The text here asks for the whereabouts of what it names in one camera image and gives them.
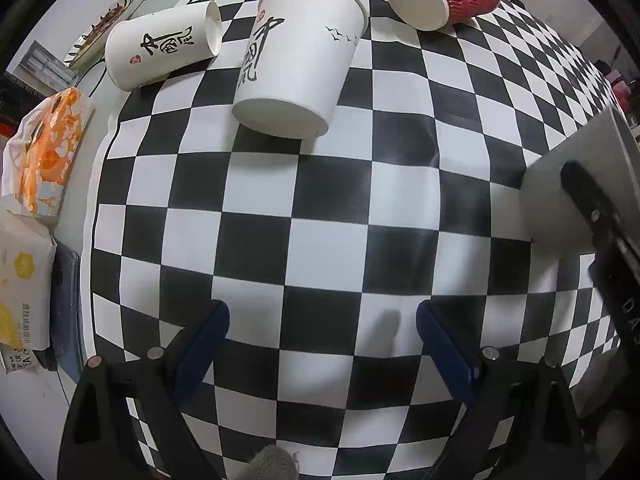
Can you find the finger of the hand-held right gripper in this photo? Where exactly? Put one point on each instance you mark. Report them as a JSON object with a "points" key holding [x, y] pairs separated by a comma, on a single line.
{"points": [[592, 202]]}

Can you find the grey box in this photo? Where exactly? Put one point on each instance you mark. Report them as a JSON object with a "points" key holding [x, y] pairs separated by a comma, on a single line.
{"points": [[45, 65]]}

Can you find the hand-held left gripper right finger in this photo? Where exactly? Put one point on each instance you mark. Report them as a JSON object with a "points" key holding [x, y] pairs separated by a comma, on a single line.
{"points": [[445, 345]]}

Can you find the dark blue flat object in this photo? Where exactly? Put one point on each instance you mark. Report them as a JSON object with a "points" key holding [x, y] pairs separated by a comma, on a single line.
{"points": [[67, 310]]}

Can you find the plate of food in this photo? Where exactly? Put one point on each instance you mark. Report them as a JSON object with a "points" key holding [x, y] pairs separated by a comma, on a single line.
{"points": [[100, 30]]}

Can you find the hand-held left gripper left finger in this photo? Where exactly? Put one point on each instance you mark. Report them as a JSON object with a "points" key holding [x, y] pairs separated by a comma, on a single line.
{"points": [[202, 340]]}

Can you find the large white calligraphy paper cup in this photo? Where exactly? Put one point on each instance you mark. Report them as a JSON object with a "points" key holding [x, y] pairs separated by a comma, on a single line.
{"points": [[295, 60]]}

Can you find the orange tissue packet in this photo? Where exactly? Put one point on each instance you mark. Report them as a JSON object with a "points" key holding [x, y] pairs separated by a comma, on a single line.
{"points": [[52, 150]]}

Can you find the grey fuzzy cloth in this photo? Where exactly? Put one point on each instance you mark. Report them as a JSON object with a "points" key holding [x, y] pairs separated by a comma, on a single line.
{"points": [[272, 464]]}

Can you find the white and yellow tissue packet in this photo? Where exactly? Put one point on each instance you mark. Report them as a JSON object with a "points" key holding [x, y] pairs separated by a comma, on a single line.
{"points": [[22, 285]]}

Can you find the small white calligraphy paper cup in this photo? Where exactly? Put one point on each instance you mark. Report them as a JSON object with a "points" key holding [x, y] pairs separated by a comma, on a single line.
{"points": [[160, 47]]}

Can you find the pink object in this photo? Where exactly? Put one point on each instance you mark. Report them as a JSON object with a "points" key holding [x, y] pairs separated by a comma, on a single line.
{"points": [[622, 92]]}

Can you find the black and white checkered mat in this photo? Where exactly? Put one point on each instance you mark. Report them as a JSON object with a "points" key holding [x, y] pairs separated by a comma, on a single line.
{"points": [[320, 240]]}

